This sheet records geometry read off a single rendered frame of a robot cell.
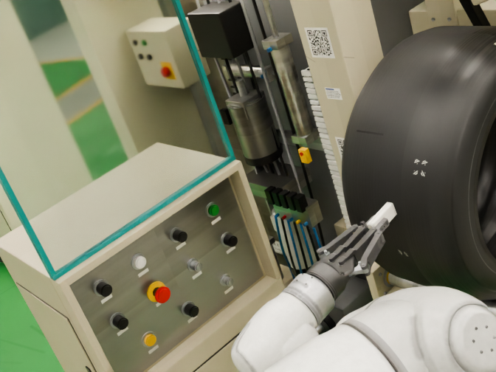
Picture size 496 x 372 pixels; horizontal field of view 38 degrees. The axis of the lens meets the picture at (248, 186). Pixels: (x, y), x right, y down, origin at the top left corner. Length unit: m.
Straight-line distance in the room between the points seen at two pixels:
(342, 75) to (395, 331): 1.05
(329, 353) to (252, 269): 1.29
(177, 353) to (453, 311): 1.25
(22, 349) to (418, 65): 2.95
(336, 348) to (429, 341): 0.09
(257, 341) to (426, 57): 0.67
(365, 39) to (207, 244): 0.65
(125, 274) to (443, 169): 0.79
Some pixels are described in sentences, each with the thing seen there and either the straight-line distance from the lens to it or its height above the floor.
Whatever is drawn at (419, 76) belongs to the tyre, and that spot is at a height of 1.46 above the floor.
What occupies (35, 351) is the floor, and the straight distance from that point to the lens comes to 3.94.
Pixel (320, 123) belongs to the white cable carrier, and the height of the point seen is 1.28.
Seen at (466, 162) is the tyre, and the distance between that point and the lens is 1.43.
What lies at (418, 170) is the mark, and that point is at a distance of 1.42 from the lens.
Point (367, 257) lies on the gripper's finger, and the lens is 1.36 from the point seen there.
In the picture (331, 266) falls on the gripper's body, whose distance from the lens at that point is 1.34.
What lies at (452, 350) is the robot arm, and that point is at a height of 1.53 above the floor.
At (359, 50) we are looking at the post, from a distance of 1.71.
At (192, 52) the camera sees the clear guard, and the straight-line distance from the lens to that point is 1.74.
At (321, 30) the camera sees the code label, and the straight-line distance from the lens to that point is 1.69.
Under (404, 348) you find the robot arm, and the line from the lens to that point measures 0.72.
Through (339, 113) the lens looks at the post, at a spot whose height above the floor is 1.33.
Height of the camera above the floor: 2.01
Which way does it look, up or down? 26 degrees down
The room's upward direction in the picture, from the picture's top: 19 degrees counter-clockwise
